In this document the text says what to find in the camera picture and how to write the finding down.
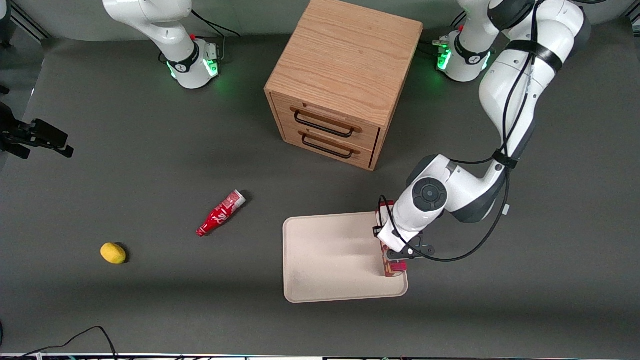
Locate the yellow lemon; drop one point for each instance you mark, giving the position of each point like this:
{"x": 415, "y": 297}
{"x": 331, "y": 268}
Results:
{"x": 113, "y": 253}

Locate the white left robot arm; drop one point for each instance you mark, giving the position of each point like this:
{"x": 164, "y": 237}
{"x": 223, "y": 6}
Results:
{"x": 515, "y": 80}

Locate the aluminium frame rail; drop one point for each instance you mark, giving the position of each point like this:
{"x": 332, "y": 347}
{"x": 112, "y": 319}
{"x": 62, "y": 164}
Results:
{"x": 30, "y": 20}

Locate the red cola bottle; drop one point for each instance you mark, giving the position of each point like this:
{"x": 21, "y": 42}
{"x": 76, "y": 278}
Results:
{"x": 220, "y": 214}

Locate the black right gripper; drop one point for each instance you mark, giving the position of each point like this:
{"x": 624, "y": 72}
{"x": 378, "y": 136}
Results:
{"x": 22, "y": 135}

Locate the beige plastic tray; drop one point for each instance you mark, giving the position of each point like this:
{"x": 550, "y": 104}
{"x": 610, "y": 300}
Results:
{"x": 335, "y": 257}

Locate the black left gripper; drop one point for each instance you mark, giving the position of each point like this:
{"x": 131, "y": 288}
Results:
{"x": 375, "y": 230}

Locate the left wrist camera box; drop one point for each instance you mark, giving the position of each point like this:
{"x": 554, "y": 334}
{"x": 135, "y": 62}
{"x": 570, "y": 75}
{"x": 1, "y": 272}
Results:
{"x": 377, "y": 232}

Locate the wooden drawer front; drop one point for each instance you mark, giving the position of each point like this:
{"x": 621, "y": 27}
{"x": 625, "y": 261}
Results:
{"x": 367, "y": 136}
{"x": 362, "y": 159}

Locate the wooden drawer cabinet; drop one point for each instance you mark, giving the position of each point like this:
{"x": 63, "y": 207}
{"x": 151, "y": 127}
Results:
{"x": 345, "y": 55}

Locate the red cookie box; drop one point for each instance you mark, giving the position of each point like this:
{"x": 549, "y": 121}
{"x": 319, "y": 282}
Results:
{"x": 395, "y": 267}

